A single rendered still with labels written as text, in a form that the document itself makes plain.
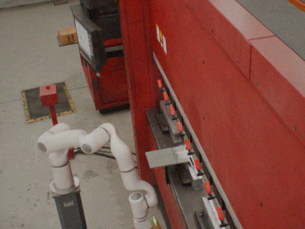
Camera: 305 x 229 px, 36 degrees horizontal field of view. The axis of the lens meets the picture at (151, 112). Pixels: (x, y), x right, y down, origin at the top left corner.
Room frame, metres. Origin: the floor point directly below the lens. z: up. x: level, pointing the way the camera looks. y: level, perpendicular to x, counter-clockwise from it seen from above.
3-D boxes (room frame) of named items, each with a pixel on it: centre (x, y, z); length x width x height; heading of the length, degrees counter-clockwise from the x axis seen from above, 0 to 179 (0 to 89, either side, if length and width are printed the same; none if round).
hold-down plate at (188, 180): (2.52, -0.17, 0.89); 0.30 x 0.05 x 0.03; 8
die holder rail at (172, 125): (3.12, -0.14, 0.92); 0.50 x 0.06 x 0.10; 8
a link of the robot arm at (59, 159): (2.38, 0.58, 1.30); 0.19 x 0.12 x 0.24; 143
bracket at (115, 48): (3.82, 0.23, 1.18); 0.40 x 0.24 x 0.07; 8
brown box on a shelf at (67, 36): (4.84, 0.81, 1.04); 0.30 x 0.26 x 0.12; 12
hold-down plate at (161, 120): (3.16, -0.08, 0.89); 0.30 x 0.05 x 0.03; 8
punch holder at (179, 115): (2.60, -0.22, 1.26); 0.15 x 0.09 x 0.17; 8
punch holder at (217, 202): (1.81, -0.33, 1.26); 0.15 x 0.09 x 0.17; 8
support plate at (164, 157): (2.55, -0.08, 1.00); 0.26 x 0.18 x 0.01; 98
